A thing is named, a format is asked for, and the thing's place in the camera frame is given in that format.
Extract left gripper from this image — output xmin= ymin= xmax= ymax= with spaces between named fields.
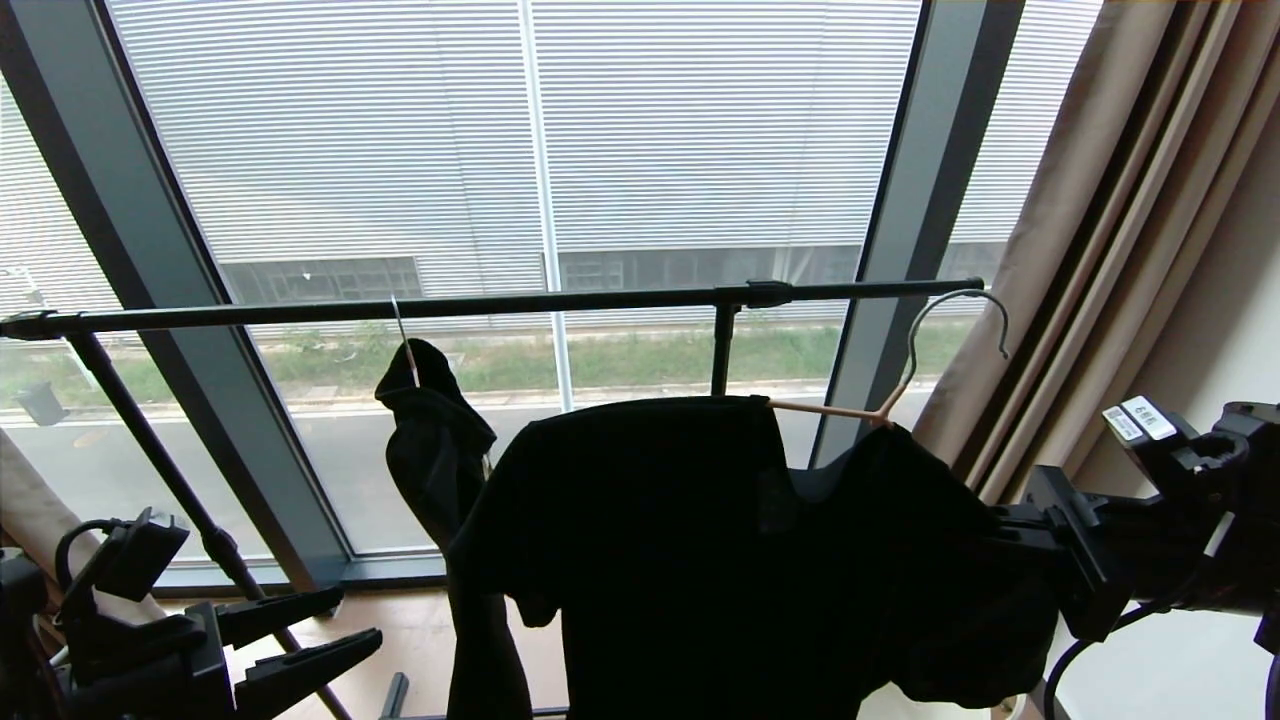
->
xmin=60 ymin=585 xmax=384 ymax=720

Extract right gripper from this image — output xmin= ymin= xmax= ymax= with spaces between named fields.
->
xmin=987 ymin=465 xmax=1233 ymax=642

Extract pink clothes hanger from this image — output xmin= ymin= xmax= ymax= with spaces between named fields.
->
xmin=767 ymin=288 xmax=1011 ymax=430
xmin=389 ymin=295 xmax=422 ymax=389

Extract black shorts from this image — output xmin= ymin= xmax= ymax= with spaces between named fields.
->
xmin=375 ymin=338 xmax=533 ymax=720

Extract black garment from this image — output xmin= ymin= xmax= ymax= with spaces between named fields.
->
xmin=447 ymin=395 xmax=1061 ymax=720

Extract black clothes rack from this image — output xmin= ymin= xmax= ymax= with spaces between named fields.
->
xmin=0 ymin=278 xmax=986 ymax=720

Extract beige curtain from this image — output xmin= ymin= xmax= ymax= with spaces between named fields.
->
xmin=0 ymin=430 xmax=168 ymax=626
xmin=913 ymin=0 xmax=1280 ymax=506

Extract window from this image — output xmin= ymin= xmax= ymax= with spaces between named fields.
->
xmin=0 ymin=0 xmax=1101 ymax=591

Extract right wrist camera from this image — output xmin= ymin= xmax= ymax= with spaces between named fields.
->
xmin=1100 ymin=395 xmax=1251 ymax=491

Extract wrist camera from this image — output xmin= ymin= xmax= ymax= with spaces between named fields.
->
xmin=1100 ymin=395 xmax=1251 ymax=491
xmin=55 ymin=508 xmax=191 ymax=626

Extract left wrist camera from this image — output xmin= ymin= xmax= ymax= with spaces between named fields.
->
xmin=55 ymin=508 xmax=191 ymax=626

